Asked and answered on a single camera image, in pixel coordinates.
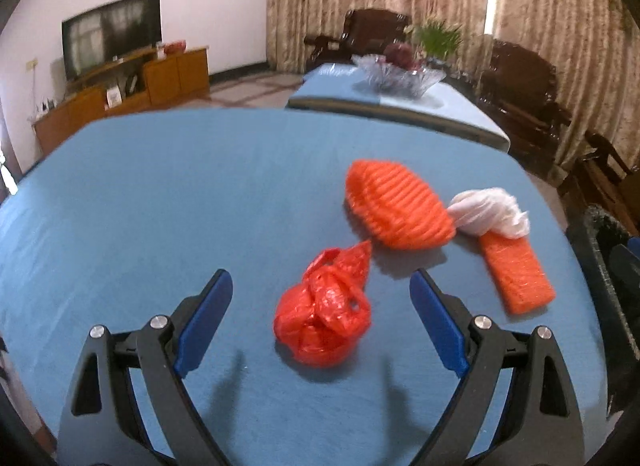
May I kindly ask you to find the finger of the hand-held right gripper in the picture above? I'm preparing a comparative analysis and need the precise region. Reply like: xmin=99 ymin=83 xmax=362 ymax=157
xmin=607 ymin=243 xmax=640 ymax=297

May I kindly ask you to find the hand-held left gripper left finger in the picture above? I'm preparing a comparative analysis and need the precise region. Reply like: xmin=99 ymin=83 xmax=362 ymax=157
xmin=57 ymin=268 xmax=234 ymax=466

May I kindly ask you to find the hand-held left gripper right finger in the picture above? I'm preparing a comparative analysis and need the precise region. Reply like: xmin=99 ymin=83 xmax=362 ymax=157
xmin=409 ymin=268 xmax=586 ymax=466

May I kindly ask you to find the black waste bin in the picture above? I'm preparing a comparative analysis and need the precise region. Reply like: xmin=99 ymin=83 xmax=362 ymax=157
xmin=567 ymin=205 xmax=640 ymax=418

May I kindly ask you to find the orange foam piece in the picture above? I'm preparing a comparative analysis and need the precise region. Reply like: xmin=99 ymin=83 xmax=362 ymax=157
xmin=479 ymin=232 xmax=557 ymax=316

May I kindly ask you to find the red plastic bag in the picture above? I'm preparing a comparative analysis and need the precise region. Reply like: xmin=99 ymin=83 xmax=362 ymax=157
xmin=272 ymin=239 xmax=374 ymax=367

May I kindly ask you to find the white plastic bag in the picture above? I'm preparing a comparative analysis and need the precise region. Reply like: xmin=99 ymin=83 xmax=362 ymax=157
xmin=447 ymin=187 xmax=531 ymax=239

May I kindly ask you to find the orange foam fruit net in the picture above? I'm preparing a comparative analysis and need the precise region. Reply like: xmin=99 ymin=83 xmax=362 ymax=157
xmin=345 ymin=159 xmax=457 ymax=251

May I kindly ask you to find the dark wooden sofa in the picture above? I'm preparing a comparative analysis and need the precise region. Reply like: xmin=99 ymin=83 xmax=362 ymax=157
xmin=556 ymin=130 xmax=640 ymax=237

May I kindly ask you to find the blue tablecloth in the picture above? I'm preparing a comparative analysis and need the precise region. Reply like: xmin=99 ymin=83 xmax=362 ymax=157
xmin=0 ymin=108 xmax=609 ymax=466

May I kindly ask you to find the dark wooden armchair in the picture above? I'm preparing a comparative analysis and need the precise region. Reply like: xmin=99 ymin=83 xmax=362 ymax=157
xmin=304 ymin=8 xmax=414 ymax=74
xmin=472 ymin=40 xmax=574 ymax=173

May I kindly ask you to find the glass fruit bowl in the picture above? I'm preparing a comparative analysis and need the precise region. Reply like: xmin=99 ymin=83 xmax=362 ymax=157
xmin=351 ymin=53 xmax=447 ymax=97

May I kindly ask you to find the wooden television cabinet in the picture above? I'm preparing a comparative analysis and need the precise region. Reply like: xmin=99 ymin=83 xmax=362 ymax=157
xmin=31 ymin=47 xmax=211 ymax=154

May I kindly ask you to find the coffee table with blue cloth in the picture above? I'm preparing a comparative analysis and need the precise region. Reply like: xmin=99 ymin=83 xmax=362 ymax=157
xmin=286 ymin=63 xmax=511 ymax=153

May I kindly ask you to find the floral beige curtain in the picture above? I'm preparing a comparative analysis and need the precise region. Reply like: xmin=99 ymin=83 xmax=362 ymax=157
xmin=260 ymin=0 xmax=640 ymax=174

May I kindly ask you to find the power strip with chargers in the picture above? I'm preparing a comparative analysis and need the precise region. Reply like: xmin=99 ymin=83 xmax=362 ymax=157
xmin=29 ymin=97 xmax=59 ymax=120

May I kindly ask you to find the green potted plant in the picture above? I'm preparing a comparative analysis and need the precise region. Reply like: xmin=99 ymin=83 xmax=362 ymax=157
xmin=411 ymin=17 xmax=464 ymax=60

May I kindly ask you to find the flat screen television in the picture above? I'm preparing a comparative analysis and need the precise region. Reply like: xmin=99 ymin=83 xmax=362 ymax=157
xmin=61 ymin=0 xmax=163 ymax=82

